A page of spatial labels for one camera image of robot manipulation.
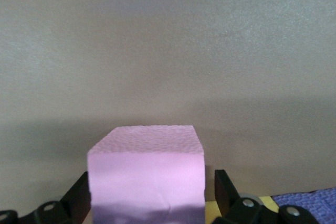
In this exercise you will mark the pink foam cube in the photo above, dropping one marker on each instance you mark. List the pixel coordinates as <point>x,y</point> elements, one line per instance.
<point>147,171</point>

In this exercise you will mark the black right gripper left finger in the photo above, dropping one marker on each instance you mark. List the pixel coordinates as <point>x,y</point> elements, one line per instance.
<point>76,200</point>

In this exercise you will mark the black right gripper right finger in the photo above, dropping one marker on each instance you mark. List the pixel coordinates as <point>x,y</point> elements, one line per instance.
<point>225,197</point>

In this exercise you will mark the purple foam cube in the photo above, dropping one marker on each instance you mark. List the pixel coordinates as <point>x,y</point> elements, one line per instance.
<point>309,204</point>

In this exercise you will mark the brown table mat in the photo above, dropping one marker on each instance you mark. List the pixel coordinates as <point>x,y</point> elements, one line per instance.
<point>157,51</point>

